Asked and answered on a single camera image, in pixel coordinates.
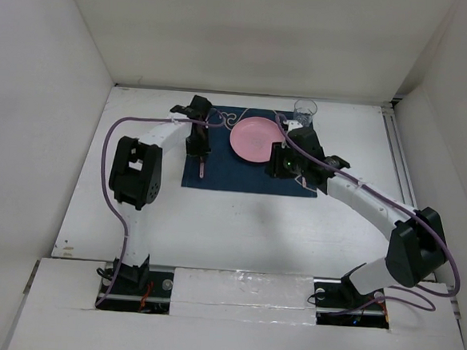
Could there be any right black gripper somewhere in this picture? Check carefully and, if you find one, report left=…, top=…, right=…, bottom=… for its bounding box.
left=264, top=141, right=308, bottom=181

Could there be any navy blue cloth placemat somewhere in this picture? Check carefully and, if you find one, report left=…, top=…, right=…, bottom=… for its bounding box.
left=181, top=106, right=317, bottom=198

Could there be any pink plastic plate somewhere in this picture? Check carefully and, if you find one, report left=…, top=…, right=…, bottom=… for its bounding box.
left=230, top=117, right=284, bottom=163

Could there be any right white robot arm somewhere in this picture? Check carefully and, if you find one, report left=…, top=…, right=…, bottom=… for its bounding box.
left=266, top=121, right=449, bottom=307

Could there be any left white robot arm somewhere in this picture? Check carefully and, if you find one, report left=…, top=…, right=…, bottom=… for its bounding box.
left=108, top=94, right=222, bottom=294

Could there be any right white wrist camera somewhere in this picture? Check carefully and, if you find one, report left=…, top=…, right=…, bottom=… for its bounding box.
left=281, top=120, right=304, bottom=133

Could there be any aluminium corner rail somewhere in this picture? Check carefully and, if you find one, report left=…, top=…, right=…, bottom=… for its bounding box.
left=380, top=101, right=417, bottom=207

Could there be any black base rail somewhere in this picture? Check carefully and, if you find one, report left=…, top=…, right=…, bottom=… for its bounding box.
left=95, top=267, right=389, bottom=330

